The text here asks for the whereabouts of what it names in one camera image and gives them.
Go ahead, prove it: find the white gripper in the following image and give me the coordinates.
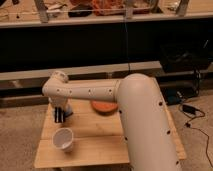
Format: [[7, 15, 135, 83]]
[[49, 97, 68, 122]]

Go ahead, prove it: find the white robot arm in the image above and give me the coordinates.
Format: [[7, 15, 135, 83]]
[[42, 71, 182, 171]]

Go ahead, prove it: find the white paper cup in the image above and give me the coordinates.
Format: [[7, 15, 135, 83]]
[[52, 128, 74, 152]]

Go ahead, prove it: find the orange round plate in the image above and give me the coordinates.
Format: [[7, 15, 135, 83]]
[[91, 101, 118, 113]]

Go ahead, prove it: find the wooden shelf with clutter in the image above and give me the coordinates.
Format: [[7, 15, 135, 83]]
[[0, 0, 213, 28]]

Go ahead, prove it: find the black power adapter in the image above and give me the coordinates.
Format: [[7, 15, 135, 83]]
[[182, 105, 196, 115]]

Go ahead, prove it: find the black box under shelf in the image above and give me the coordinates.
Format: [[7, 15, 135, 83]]
[[159, 42, 213, 73]]

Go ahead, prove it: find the black vertical hanging cable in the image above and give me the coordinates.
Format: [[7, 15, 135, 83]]
[[124, 16, 132, 75]]

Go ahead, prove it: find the black cable on floor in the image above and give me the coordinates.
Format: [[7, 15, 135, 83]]
[[179, 96, 213, 168]]

